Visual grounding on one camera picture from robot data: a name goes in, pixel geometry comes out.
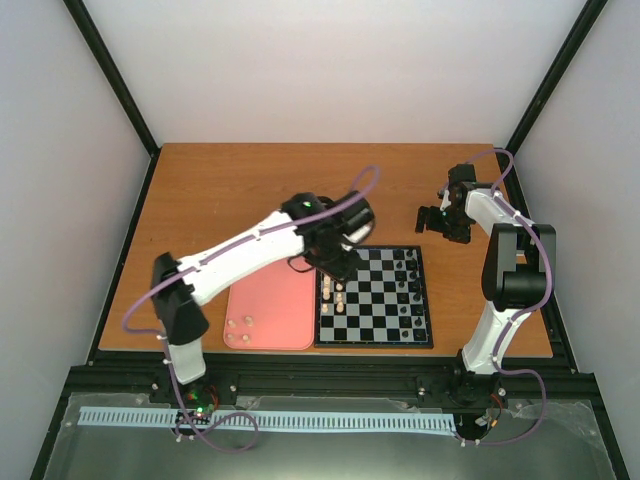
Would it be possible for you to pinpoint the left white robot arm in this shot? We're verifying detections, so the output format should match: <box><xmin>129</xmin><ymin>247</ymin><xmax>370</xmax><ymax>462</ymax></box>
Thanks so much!
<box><xmin>151</xmin><ymin>191</ymin><xmax>375</xmax><ymax>403</ymax></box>

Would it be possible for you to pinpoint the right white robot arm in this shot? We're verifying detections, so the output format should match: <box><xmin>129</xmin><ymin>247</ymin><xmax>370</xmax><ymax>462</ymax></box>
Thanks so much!
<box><xmin>415</xmin><ymin>164</ymin><xmax>556</xmax><ymax>407</ymax></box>

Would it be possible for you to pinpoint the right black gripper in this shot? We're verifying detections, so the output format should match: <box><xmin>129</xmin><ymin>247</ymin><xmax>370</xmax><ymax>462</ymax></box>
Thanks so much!
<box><xmin>415</xmin><ymin>206</ymin><xmax>470</xmax><ymax>244</ymax></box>

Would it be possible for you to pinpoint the pink plastic tray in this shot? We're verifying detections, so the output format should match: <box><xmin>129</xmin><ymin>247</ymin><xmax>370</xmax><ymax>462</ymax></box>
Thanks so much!
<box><xmin>223</xmin><ymin>259</ymin><xmax>316</xmax><ymax>351</ymax></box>

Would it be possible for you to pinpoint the black white chess board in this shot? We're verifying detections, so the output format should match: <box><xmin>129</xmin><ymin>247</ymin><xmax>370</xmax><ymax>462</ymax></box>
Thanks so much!
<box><xmin>314</xmin><ymin>245</ymin><xmax>434</xmax><ymax>349</ymax></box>

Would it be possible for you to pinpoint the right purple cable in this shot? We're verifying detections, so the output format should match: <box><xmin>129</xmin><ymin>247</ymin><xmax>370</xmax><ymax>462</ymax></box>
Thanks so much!
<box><xmin>449</xmin><ymin>148</ymin><xmax>556</xmax><ymax>446</ymax></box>

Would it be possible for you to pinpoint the light blue slotted cable duct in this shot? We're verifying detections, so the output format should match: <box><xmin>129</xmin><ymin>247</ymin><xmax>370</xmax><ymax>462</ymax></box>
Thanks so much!
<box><xmin>77</xmin><ymin>406</ymin><xmax>456</xmax><ymax>436</ymax></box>

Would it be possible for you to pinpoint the black aluminium frame rail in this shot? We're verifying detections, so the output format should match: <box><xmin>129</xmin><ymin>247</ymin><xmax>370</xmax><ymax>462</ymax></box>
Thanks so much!
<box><xmin>64</xmin><ymin>349</ymin><xmax>599</xmax><ymax>406</ymax></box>

